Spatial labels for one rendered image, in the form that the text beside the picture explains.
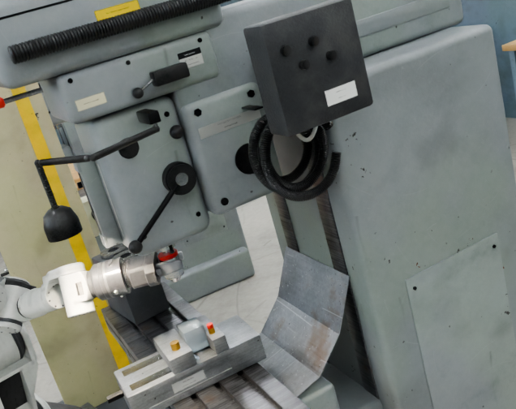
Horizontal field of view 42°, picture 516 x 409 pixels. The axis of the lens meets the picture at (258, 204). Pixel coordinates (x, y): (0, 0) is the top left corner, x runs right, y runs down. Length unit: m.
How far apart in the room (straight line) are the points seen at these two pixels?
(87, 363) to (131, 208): 2.16
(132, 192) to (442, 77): 0.75
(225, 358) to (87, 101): 0.71
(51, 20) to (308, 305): 0.95
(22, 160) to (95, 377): 1.14
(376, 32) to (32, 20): 0.78
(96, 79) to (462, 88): 0.84
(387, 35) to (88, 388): 2.49
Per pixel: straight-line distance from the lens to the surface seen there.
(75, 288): 1.62
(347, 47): 1.32
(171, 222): 1.48
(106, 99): 1.39
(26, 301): 1.77
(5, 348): 2.10
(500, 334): 1.93
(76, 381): 3.57
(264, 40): 1.23
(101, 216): 1.51
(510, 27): 6.43
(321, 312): 1.75
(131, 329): 2.12
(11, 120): 3.21
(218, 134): 1.47
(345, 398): 1.87
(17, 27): 1.35
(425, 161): 1.63
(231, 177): 1.49
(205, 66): 1.45
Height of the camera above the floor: 1.80
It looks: 18 degrees down
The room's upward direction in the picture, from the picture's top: 16 degrees counter-clockwise
